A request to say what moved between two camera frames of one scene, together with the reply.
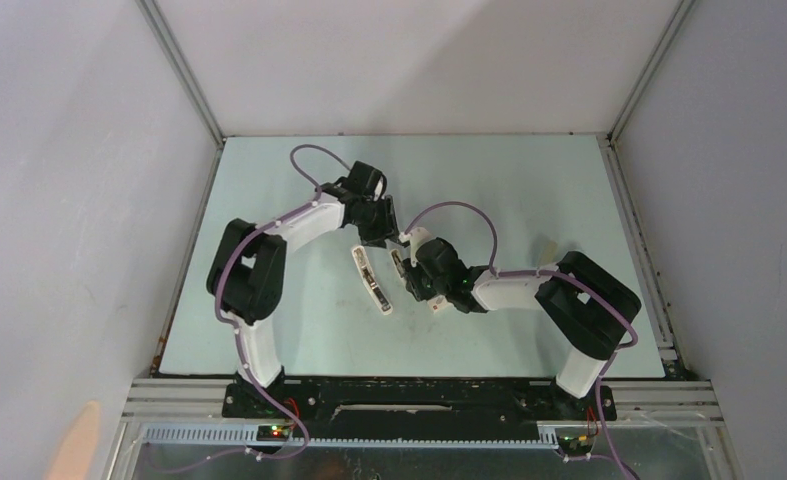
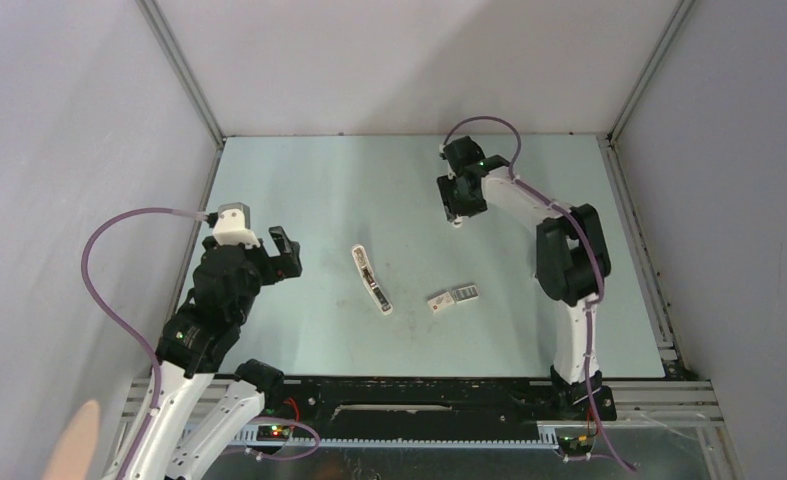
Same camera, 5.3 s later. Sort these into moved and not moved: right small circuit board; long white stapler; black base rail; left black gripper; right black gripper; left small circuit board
Moved: left black gripper; right black gripper
Not moved: left small circuit board; black base rail; right small circuit board; long white stapler
